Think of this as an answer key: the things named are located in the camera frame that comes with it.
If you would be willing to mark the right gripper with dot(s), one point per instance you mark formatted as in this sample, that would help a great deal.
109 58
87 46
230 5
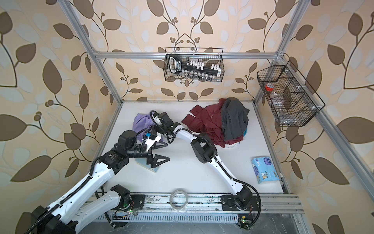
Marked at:
156 126

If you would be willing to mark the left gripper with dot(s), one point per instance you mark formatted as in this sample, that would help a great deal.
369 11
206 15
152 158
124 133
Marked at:
153 162

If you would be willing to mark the purple cloth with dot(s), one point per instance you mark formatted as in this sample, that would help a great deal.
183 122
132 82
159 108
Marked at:
142 121

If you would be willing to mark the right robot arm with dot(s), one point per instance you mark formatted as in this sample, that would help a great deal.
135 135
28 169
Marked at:
244 196

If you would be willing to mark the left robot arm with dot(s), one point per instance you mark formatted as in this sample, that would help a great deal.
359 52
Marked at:
69 214

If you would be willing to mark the light blue folded cloth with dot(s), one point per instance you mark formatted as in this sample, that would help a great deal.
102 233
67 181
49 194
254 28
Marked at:
143 162

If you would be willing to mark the maroon cloth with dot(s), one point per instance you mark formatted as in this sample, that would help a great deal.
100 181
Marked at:
208 119

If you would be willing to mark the dark grey cloth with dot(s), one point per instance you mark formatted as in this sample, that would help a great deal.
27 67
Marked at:
234 119

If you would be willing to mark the blue wet wipes pack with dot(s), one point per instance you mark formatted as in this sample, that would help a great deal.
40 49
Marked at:
264 170

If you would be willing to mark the clear bottle red cap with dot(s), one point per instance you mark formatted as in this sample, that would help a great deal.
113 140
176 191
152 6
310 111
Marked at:
279 102

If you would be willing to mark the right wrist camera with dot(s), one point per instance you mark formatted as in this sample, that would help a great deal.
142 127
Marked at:
156 120

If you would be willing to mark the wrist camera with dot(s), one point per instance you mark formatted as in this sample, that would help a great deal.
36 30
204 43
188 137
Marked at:
156 120
152 137

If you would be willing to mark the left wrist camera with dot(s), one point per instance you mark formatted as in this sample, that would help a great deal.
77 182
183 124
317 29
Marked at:
152 137

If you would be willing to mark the socket set rail with handle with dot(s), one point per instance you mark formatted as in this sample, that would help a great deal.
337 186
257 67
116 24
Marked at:
194 64

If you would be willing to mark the black wire basket back wall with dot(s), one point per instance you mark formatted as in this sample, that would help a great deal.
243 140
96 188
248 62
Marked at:
210 52

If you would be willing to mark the black wire basket wall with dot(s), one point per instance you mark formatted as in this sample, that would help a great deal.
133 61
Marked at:
291 97
210 52

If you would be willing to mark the black wire basket right wall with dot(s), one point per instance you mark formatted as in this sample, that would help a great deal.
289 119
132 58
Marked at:
291 97

